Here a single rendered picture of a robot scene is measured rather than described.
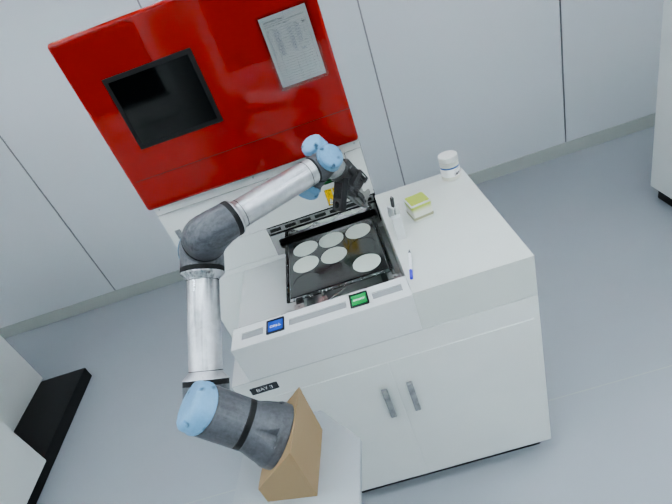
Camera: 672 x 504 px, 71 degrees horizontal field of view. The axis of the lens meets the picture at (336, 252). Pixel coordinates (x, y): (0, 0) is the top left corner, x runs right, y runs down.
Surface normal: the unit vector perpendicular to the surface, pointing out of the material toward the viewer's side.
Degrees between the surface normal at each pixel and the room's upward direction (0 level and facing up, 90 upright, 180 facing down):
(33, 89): 90
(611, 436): 0
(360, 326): 90
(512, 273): 90
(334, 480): 0
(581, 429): 0
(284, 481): 90
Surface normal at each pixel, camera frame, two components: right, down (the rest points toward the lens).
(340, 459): -0.30, -0.78
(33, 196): 0.11, 0.54
